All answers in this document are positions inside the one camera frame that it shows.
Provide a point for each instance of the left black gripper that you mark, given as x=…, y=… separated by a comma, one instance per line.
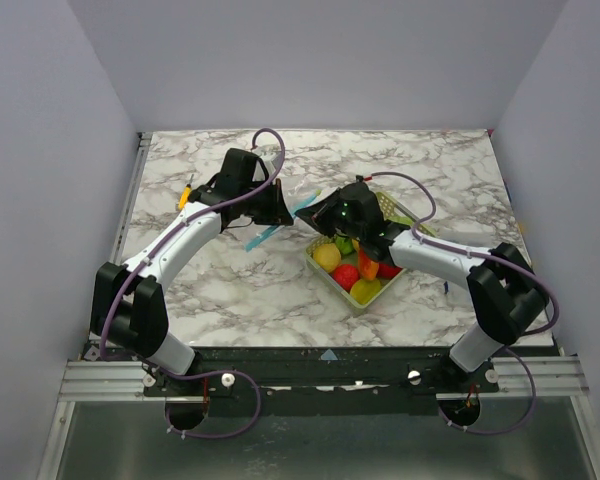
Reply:
x=278, y=213

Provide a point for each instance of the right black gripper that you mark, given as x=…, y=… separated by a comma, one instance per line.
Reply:
x=325, y=210

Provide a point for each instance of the clear zip top bag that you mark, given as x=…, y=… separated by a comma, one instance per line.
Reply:
x=295, y=192

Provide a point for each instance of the yellow toy pear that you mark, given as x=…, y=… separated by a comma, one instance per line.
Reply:
x=327, y=256

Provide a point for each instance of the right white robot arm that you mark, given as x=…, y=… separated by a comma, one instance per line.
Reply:
x=505, y=293

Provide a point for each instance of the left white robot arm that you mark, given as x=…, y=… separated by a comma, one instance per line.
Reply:
x=129, y=308

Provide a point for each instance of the green toy pepper slice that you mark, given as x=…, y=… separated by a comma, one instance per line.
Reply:
x=344, y=245

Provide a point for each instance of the green perforated plastic basket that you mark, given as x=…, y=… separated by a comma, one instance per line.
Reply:
x=327, y=279

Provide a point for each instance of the green toy cabbage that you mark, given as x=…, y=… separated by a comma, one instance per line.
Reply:
x=404, y=220

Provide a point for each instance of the dark red toy fruit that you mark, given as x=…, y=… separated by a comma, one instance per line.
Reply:
x=388, y=272

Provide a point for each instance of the yellow green toy pepper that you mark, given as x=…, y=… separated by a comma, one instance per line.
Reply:
x=364, y=291

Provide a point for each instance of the clear plastic parts box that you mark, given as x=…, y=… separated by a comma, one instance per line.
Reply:
x=455, y=292

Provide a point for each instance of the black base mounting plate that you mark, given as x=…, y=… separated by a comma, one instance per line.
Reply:
x=317, y=381

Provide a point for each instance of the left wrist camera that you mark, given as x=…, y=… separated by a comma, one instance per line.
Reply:
x=270, y=158

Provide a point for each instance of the yellow handled screwdriver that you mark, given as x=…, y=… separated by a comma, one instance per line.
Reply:
x=186, y=192

